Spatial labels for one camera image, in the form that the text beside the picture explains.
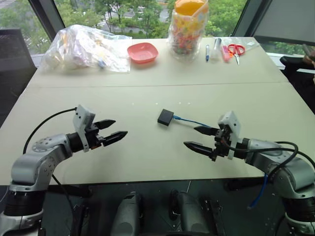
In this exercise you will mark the grey roller blind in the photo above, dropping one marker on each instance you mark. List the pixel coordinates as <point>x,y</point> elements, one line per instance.
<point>288,19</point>

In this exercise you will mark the dark window frame post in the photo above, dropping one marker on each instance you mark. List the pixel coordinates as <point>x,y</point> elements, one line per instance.
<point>46,17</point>
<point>251,17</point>

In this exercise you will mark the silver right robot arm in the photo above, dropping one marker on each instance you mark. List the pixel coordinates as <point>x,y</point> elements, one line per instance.
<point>288,167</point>

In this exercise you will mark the clear plastic bag of items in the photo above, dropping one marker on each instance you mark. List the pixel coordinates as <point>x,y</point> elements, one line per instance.
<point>83,49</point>

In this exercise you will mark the clear plastic tube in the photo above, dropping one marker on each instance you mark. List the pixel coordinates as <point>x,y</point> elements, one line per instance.
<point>216,49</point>

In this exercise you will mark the black mesh office chair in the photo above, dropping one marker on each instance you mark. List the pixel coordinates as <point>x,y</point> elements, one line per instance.
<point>12,61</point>

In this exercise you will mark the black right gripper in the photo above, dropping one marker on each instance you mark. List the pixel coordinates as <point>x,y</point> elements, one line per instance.
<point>222,147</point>

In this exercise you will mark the bystander hand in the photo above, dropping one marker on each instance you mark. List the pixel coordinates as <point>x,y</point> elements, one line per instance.
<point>310,55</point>

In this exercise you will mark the blue pen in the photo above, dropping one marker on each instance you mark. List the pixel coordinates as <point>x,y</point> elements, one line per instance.
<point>207,52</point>

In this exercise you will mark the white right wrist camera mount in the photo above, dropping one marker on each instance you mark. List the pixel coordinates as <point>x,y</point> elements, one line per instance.
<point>233,125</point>

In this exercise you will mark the dark rounded grey shape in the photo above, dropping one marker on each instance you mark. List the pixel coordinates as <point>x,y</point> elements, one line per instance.
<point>189,214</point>
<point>128,216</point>

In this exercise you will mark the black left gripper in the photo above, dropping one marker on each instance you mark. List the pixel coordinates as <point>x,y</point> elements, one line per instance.
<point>94,140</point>

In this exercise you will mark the flat clear plastic sleeve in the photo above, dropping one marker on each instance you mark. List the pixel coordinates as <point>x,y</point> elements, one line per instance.
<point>251,44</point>

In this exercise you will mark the pink highlighter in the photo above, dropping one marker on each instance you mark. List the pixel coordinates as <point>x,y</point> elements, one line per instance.
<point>225,54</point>

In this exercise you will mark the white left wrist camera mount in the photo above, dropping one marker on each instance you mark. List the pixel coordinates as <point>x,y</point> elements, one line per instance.
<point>82,118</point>

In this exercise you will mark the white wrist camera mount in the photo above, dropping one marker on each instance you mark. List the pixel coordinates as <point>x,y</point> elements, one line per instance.
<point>82,118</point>
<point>233,125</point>

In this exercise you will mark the black adapter box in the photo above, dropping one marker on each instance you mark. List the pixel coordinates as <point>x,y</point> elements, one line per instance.
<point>165,117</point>

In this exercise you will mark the pink plastic bowl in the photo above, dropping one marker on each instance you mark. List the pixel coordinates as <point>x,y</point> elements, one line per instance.
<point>142,52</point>

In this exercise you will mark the clear jar with orange lid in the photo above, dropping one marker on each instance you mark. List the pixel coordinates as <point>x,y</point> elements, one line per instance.
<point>188,32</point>

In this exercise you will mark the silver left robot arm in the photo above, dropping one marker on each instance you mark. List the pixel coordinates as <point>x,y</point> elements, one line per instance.
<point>32,164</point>

